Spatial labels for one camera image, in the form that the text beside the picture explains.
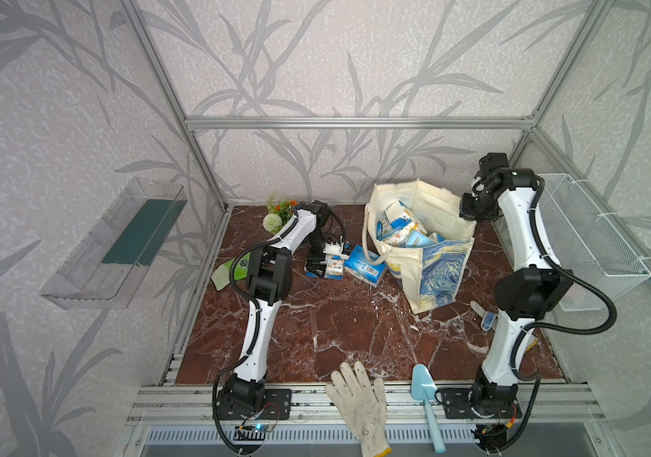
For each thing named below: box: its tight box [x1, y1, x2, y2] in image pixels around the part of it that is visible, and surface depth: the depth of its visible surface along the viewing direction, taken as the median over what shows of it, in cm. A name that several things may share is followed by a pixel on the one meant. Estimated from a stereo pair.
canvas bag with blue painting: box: [363, 178, 478, 315], surface depth 88 cm
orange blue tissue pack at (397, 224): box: [375, 199, 428, 248], surface depth 93 cm
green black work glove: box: [210, 251, 251, 292], surface depth 98 cm
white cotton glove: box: [325, 360, 393, 457], surface depth 74 cm
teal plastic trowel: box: [410, 363, 447, 455], surface depth 77 cm
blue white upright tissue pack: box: [344, 244, 387, 288], surface depth 96 cm
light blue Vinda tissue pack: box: [405, 229, 437, 248], surface depth 82 cm
